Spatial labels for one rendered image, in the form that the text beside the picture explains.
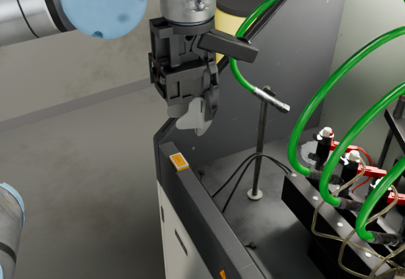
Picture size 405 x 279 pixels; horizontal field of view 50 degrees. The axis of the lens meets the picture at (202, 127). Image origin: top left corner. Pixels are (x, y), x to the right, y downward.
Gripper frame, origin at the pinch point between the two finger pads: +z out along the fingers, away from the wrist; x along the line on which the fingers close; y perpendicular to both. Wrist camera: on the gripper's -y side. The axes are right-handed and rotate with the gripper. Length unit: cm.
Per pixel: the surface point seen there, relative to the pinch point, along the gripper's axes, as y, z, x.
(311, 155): -25.2, 16.0, 0.3
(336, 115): -56, 32, -25
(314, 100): -15.5, -5.8, 8.4
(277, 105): -23.0, 9.4, -10.4
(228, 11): -88, 53, -147
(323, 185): -12.9, 4.5, 16.5
